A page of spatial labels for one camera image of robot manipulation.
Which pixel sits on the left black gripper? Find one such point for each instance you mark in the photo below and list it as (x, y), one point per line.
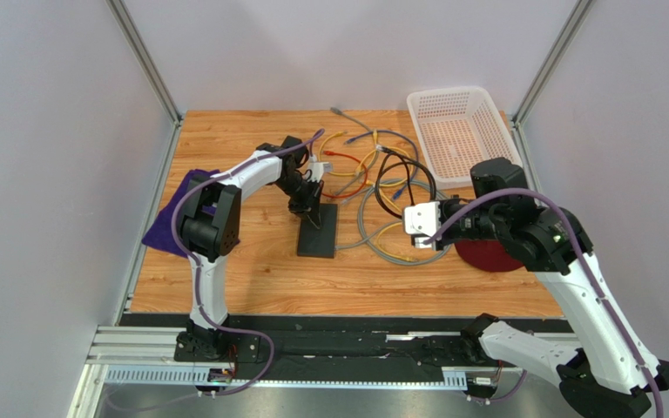
(311, 205)

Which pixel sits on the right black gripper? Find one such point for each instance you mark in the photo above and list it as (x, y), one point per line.
(447, 225)

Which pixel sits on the black network switch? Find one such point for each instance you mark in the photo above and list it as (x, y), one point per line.
(319, 242)

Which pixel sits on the white plastic basket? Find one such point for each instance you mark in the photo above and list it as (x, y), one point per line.
(457, 128)

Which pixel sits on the purple cloth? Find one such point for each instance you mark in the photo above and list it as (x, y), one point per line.
(159, 236)

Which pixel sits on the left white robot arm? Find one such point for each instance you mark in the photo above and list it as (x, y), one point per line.
(205, 224)

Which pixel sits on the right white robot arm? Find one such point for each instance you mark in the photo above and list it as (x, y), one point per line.
(611, 373)

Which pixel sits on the dark red cap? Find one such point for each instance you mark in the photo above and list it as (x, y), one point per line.
(486, 255)

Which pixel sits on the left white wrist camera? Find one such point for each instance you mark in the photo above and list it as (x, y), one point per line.
(316, 170)

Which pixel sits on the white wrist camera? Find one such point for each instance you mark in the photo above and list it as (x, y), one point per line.
(316, 170)
(421, 222)

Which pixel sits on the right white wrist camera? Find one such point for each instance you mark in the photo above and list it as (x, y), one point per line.
(421, 222)

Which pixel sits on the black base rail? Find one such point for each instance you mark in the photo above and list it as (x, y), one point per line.
(348, 348)

